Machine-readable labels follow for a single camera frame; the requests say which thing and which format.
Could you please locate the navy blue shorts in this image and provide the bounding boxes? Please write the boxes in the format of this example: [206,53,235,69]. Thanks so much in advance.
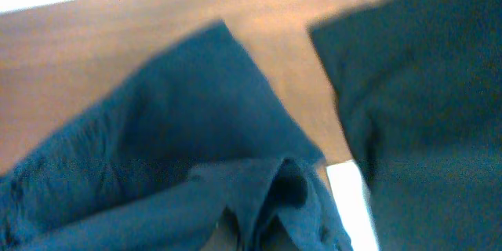
[1,21,351,250]

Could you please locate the black garment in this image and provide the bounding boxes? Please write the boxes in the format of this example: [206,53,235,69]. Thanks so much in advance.
[309,0,501,250]

